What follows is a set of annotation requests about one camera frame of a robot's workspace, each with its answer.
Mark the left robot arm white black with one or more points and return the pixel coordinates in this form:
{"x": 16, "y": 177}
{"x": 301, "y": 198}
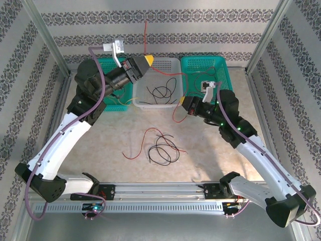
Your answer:
{"x": 57, "y": 140}

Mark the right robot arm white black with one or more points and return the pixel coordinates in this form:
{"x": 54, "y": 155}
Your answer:
{"x": 265, "y": 160}

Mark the white plastic basket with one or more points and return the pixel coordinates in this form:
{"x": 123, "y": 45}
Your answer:
{"x": 150, "y": 98}

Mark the teal plastic basket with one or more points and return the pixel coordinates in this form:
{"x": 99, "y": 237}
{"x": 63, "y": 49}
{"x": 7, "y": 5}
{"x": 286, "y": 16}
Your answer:
{"x": 193, "y": 65}
{"x": 118, "y": 108}

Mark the grey metal sheet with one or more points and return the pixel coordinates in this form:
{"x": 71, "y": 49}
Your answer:
{"x": 160, "y": 228}

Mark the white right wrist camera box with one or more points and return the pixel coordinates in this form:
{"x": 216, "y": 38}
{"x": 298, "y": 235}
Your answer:
{"x": 208, "y": 94}

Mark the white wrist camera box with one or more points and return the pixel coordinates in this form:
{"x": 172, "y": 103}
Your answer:
{"x": 208, "y": 94}
{"x": 111, "y": 47}

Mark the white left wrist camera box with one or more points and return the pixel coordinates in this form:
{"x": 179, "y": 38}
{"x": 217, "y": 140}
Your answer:
{"x": 111, "y": 47}

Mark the aluminium side rail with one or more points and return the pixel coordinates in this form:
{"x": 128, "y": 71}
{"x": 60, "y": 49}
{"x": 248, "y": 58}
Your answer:
{"x": 260, "y": 105}
{"x": 59, "y": 100}

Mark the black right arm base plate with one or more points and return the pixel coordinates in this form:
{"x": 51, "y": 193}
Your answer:
{"x": 210, "y": 192}

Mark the aluminium frame post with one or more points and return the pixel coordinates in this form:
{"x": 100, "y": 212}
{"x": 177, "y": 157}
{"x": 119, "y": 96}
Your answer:
{"x": 47, "y": 32}
{"x": 265, "y": 37}

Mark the aluminium mounting rail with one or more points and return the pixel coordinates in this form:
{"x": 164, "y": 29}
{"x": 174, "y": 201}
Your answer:
{"x": 160, "y": 190}

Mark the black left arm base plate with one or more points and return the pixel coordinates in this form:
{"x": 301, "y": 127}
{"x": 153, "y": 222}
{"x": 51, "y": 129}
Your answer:
{"x": 110, "y": 190}

